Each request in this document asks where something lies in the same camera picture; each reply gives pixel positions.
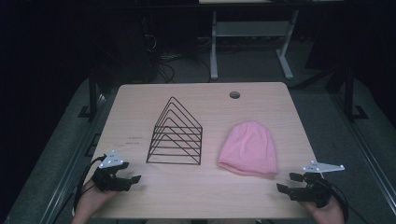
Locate pink knit beanie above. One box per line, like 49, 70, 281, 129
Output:
217, 120, 279, 177

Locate aluminium frame rail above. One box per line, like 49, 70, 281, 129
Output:
330, 92, 396, 216
39, 92, 108, 224

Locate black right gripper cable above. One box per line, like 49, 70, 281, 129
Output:
318, 177, 350, 224

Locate person's left hand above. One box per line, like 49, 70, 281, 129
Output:
70, 186, 120, 224

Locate tangled floor cables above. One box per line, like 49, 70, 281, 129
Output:
143, 33, 213, 84

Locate black wire file rack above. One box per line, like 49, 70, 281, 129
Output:
146, 96, 204, 166

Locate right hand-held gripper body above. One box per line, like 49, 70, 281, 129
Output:
289, 160, 346, 209

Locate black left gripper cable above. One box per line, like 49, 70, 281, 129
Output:
72, 154, 107, 217

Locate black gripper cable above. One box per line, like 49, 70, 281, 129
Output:
72, 154, 107, 217
318, 177, 350, 224

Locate person's right hand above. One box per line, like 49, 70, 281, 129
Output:
299, 195, 346, 224

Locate black metal stand post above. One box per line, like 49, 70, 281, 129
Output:
78, 66, 100, 119
343, 66, 370, 122

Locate white metal desk frame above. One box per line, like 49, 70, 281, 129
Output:
208, 8, 301, 81

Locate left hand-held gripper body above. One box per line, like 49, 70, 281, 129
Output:
91, 149, 132, 192

